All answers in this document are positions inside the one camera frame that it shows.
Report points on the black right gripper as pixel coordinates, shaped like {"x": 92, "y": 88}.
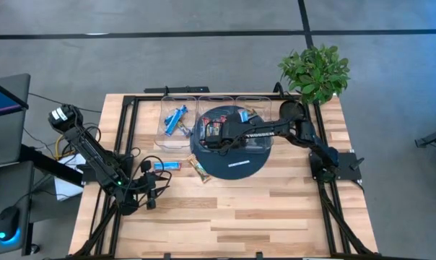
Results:
{"x": 230, "y": 133}

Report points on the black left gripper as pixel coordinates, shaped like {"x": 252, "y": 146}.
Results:
{"x": 147, "y": 185}

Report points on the green granola bar blue end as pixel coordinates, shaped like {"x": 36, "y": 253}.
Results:
{"x": 243, "y": 115}

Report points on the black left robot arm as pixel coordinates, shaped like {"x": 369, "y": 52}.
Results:
{"x": 95, "y": 159}

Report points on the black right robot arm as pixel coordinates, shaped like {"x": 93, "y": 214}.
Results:
{"x": 286, "y": 128}

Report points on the clear plastic bin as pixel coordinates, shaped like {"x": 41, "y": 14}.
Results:
{"x": 265, "y": 108}
{"x": 167, "y": 142}
{"x": 215, "y": 103}

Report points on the dark round mat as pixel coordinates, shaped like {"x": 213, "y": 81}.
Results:
{"x": 210, "y": 166}

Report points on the black plant pot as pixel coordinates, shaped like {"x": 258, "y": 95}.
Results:
{"x": 290, "y": 108}

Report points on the black power strip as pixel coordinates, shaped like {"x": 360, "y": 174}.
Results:
{"x": 178, "y": 89}

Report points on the white paper sheet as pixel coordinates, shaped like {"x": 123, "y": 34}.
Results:
{"x": 64, "y": 187}

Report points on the green leafy plant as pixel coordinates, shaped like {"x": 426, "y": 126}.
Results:
{"x": 315, "y": 76}

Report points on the black diagonal support bar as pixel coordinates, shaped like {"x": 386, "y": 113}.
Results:
{"x": 48, "y": 166}

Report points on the black mouse blue light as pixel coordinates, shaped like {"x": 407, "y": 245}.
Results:
{"x": 7, "y": 220}

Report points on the grey side desk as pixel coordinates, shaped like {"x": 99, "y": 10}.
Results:
{"x": 8, "y": 137}

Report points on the laptop with blue screen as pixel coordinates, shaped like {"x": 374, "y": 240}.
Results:
{"x": 1, "y": 101}

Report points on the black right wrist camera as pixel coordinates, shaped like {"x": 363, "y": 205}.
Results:
{"x": 213, "y": 142}

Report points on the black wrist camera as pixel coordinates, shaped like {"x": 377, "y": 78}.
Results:
{"x": 146, "y": 166}
{"x": 213, "y": 142}

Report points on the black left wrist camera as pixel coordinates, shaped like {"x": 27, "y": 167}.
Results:
{"x": 146, "y": 166}

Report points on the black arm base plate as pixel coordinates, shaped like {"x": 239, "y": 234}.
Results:
{"x": 348, "y": 166}
{"x": 127, "y": 162}

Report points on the black metal table frame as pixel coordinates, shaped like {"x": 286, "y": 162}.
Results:
{"x": 146, "y": 98}

